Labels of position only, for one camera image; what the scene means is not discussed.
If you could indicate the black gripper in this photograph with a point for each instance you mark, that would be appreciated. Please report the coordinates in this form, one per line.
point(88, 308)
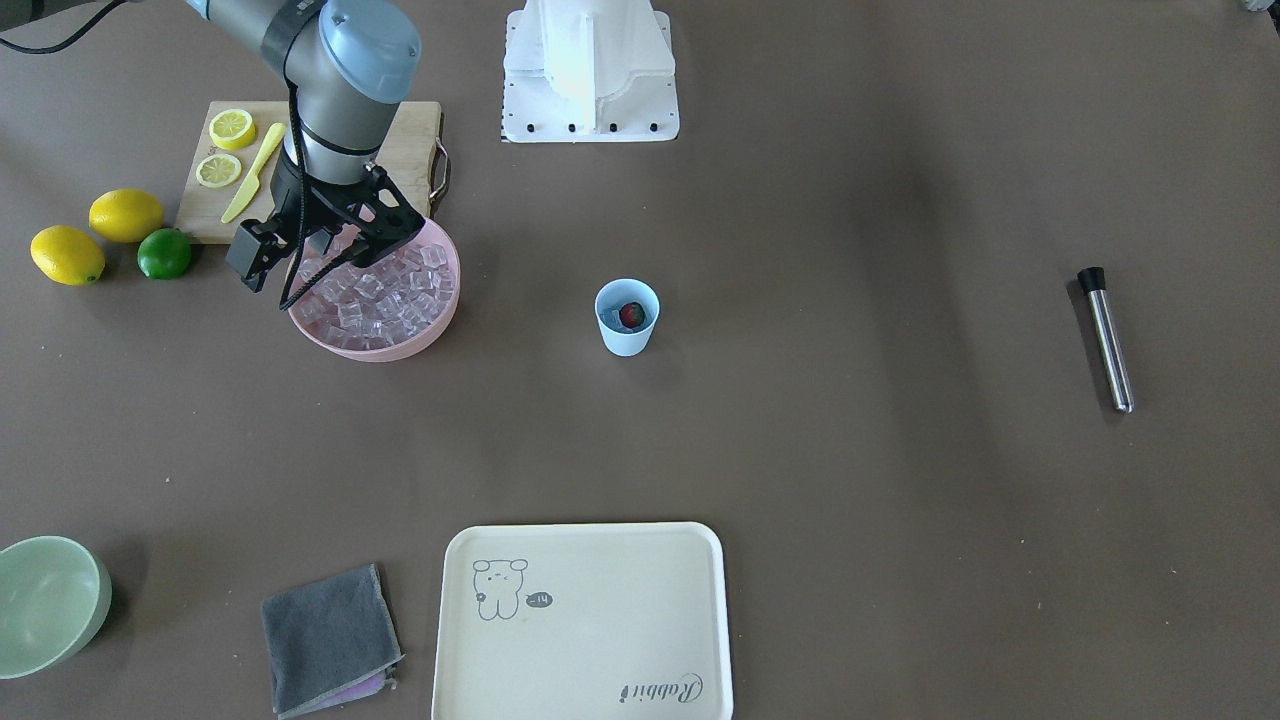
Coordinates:
point(291, 193)

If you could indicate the steel muddler black tip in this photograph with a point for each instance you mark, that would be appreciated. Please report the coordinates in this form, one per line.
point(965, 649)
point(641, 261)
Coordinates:
point(1093, 282)

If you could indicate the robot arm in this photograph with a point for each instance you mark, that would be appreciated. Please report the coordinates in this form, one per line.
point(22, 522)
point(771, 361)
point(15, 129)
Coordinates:
point(348, 65)

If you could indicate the light blue cup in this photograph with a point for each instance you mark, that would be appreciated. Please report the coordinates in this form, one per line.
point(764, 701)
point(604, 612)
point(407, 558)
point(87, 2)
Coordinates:
point(615, 294)

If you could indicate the yellow plastic knife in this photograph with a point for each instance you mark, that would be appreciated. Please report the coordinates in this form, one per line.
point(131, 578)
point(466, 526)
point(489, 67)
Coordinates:
point(248, 188)

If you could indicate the pink bowl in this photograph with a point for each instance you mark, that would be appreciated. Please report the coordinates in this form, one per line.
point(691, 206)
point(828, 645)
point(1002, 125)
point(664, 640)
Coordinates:
point(387, 312)

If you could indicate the wooden cutting board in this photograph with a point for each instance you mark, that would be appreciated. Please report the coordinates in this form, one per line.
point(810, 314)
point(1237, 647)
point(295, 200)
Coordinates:
point(408, 155)

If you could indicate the lemon half slice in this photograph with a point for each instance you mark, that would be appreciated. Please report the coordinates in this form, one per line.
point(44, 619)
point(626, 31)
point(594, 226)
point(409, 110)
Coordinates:
point(232, 129)

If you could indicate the green lime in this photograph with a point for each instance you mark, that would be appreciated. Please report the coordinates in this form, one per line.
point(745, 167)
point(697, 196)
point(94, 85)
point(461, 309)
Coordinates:
point(164, 254)

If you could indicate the yellow lemon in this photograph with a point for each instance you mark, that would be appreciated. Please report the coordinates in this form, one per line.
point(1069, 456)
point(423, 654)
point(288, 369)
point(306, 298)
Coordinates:
point(126, 215)
point(67, 255)

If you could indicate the red strawberry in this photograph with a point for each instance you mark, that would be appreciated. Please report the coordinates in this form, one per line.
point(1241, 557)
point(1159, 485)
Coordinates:
point(632, 316)

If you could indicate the grey folded cloth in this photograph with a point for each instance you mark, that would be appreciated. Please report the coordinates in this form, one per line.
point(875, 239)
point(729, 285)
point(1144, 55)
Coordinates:
point(329, 642)

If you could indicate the green bowl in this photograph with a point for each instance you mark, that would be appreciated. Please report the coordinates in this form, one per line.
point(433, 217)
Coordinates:
point(55, 595)

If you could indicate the cream serving tray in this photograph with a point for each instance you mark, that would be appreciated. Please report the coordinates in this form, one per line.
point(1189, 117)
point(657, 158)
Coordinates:
point(584, 621)

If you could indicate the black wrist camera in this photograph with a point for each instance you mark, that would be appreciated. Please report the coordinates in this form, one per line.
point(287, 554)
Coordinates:
point(256, 248)

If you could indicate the white camera pillar mount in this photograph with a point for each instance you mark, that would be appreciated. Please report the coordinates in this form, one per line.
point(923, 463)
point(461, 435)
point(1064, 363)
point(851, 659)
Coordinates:
point(589, 72)

